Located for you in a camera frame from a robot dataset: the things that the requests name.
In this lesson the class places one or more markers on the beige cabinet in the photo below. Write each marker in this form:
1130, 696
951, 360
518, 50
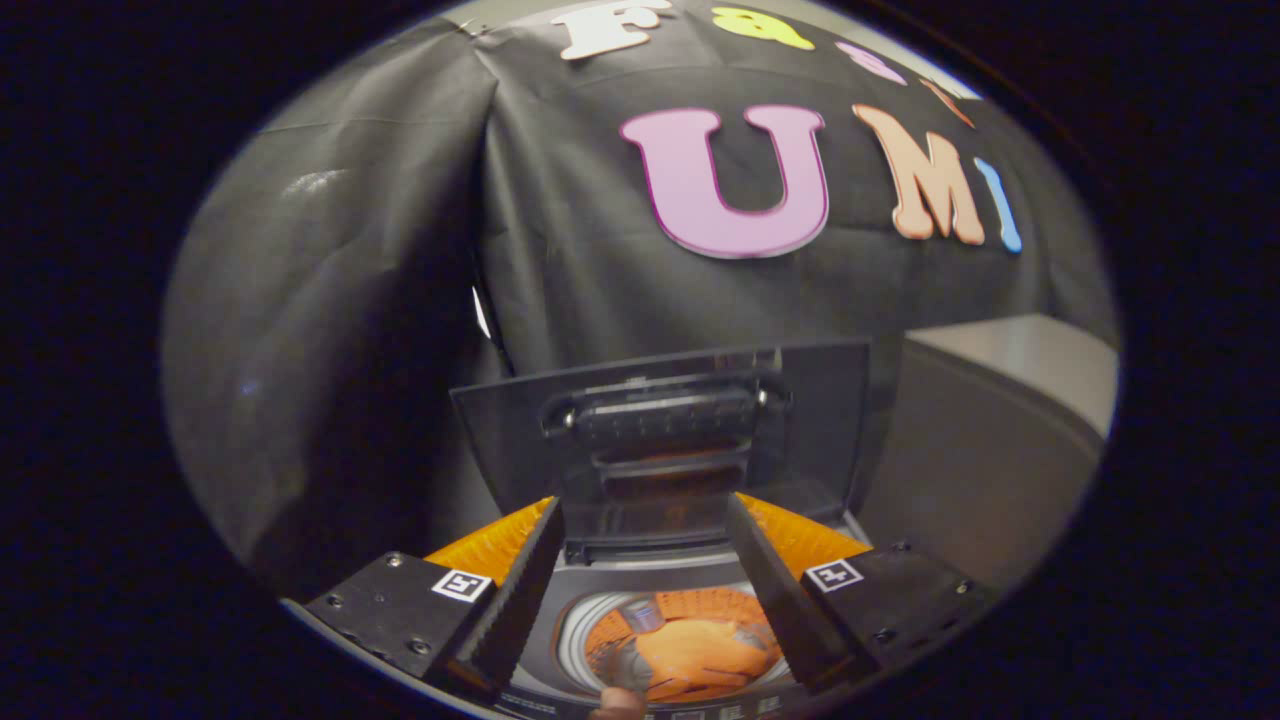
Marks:
1000, 430

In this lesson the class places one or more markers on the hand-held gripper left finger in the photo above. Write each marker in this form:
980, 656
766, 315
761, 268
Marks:
520, 590

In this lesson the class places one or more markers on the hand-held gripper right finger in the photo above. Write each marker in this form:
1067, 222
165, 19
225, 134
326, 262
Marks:
775, 590

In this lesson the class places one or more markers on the orange garment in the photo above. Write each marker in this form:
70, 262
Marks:
700, 650

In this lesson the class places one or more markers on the black backdrop cloth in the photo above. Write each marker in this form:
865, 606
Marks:
330, 300

